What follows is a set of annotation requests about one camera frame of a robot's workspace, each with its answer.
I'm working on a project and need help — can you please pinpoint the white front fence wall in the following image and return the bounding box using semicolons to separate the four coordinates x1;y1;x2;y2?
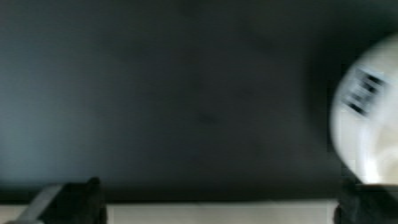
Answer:
0;199;344;224

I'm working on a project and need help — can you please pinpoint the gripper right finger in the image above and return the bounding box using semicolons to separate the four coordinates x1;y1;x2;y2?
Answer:
333;179;398;224

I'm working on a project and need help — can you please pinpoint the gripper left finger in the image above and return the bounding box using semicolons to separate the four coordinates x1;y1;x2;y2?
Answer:
11;177;109;224

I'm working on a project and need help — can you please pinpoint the white round stool seat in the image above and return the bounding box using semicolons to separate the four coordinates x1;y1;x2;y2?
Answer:
331;33;398;185

